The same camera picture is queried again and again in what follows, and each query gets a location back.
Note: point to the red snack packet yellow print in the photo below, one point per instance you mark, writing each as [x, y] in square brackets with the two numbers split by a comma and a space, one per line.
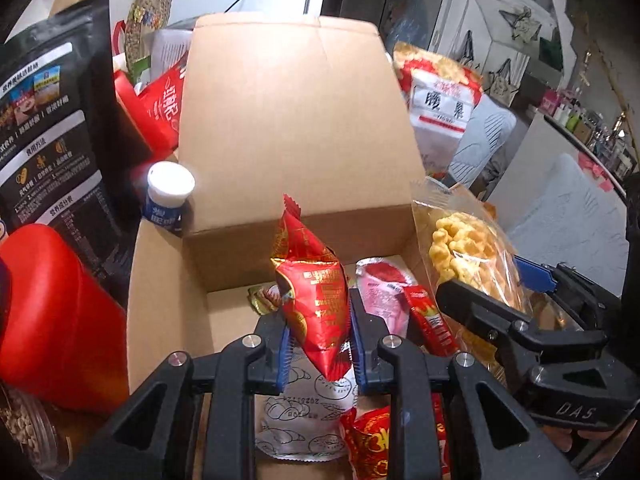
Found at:
[370, 445]

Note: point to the red gold foil snack packet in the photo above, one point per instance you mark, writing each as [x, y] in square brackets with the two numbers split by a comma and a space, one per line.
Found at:
[315, 300]

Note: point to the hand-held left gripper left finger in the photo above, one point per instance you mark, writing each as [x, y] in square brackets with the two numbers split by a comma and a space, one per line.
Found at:
[285, 355]

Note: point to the woven star decoration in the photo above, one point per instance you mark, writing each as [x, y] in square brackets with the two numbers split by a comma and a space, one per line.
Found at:
[505, 80]
[522, 22]

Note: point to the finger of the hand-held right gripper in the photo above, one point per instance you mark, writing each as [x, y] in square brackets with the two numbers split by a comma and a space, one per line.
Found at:
[475, 305]
[535, 272]

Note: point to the clear waffle packet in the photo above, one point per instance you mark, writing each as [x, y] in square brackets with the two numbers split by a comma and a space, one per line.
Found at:
[465, 250]

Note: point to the small green brown packet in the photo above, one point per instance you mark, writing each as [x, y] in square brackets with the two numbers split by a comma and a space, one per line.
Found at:
[265, 300]

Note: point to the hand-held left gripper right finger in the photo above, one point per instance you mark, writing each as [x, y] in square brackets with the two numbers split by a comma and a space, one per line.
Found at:
[359, 360]

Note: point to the small long red packet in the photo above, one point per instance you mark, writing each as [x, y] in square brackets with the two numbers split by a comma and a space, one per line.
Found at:
[430, 320]

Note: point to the person's right hand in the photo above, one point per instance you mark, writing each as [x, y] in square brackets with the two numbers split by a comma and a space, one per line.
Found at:
[567, 441]

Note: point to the round woven plate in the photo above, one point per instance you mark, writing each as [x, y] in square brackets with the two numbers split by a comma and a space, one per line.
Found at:
[147, 15]

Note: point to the white patterned snack packet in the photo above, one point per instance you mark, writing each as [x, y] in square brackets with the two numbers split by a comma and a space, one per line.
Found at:
[295, 420]

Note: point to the large red white snack bag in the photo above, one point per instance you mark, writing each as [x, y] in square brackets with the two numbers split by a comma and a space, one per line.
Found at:
[440, 105]

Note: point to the shelf of small bottles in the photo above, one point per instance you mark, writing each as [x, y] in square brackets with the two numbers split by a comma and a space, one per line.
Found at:
[585, 120]

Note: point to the small white blue bottle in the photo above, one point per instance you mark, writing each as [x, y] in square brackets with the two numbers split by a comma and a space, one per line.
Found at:
[167, 195]

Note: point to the red packet white print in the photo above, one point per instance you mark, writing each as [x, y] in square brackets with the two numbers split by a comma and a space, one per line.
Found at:
[166, 105]

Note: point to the red plastic container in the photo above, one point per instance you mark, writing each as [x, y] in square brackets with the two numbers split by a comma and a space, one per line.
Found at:
[55, 310]

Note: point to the black printed pouch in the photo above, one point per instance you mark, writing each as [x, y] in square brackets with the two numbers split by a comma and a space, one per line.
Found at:
[45, 125]

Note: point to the pink snack packet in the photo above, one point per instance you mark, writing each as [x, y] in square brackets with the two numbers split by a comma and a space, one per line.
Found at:
[380, 290]

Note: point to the red gift bag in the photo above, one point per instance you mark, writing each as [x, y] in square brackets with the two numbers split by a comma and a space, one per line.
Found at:
[131, 110]

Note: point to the cardboard box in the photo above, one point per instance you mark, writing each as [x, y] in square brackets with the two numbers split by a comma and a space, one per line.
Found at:
[300, 125]

